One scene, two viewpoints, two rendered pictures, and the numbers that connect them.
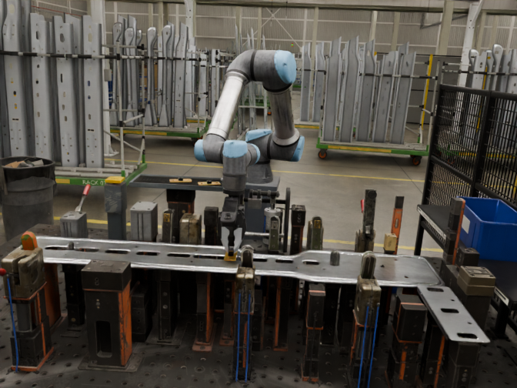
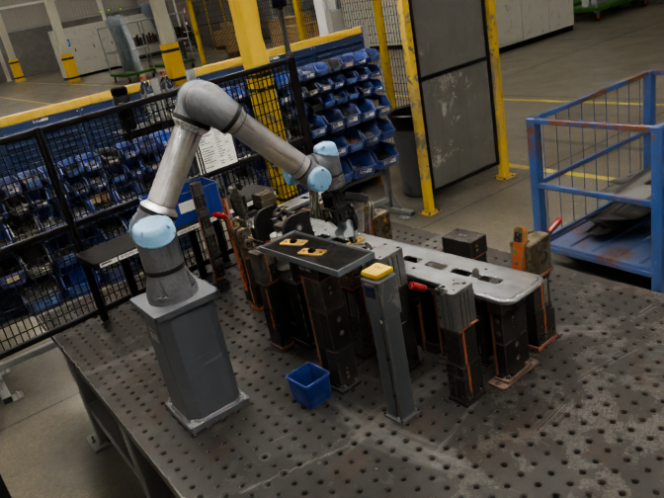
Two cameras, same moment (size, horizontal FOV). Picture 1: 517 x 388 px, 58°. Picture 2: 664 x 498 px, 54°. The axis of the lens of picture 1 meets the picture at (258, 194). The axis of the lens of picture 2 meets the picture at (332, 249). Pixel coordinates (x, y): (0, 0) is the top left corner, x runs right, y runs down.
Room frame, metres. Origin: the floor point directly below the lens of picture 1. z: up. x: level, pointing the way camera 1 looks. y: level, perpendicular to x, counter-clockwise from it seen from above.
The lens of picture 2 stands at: (2.79, 1.72, 1.86)
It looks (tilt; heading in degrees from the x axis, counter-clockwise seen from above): 22 degrees down; 232
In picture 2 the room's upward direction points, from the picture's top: 11 degrees counter-clockwise
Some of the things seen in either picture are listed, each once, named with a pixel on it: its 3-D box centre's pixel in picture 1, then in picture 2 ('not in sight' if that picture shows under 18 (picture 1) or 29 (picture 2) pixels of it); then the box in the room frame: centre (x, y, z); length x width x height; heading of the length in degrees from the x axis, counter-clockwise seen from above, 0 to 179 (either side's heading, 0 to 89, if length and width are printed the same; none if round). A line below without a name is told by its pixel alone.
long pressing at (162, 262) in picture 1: (224, 259); (360, 245); (1.40, 0.10, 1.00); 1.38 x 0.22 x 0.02; 88
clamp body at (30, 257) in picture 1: (28, 309); (533, 290); (1.24, 0.67, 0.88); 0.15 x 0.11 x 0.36; 178
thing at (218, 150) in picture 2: not in sight; (210, 137); (1.28, -0.93, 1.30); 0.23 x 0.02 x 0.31; 178
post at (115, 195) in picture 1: (117, 235); (390, 348); (1.76, 0.56, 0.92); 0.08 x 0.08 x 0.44; 88
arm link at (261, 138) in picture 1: (259, 144); (157, 242); (2.07, 0.00, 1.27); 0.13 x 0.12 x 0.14; 71
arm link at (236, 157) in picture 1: (235, 158); (326, 159); (1.46, 0.08, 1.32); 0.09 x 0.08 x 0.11; 161
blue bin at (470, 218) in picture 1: (488, 226); (181, 204); (1.57, -0.82, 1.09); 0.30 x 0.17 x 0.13; 173
